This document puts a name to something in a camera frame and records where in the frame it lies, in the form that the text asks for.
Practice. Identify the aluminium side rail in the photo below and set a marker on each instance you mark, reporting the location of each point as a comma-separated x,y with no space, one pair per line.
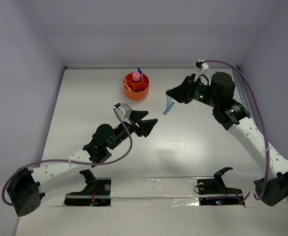
242,92

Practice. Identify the orange round organizer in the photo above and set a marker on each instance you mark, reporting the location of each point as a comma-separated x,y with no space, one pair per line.
143,84

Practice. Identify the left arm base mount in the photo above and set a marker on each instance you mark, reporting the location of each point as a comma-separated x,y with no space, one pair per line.
96,193

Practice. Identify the pink glue stick tube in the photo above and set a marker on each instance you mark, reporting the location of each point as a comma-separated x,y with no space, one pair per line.
136,77

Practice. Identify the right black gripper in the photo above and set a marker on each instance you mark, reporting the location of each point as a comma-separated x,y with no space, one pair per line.
182,93

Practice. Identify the clear blue-capped glue bottle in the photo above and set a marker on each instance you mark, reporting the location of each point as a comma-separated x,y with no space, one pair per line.
140,72

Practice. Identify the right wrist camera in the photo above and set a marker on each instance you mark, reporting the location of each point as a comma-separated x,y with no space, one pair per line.
201,66

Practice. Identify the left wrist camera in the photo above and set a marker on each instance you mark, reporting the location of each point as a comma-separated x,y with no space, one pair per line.
123,110

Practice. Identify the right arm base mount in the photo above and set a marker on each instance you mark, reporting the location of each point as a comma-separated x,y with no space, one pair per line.
212,191

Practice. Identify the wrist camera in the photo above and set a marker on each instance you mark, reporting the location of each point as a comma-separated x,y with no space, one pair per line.
123,110
201,66

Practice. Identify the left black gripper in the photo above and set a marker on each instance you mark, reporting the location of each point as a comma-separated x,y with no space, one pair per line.
143,126

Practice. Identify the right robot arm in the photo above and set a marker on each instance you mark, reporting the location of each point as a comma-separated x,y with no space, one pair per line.
235,118

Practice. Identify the blue highlighter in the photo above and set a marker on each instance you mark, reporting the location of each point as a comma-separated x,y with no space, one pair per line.
169,105

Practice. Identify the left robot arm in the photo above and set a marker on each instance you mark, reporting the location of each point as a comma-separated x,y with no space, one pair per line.
31,184

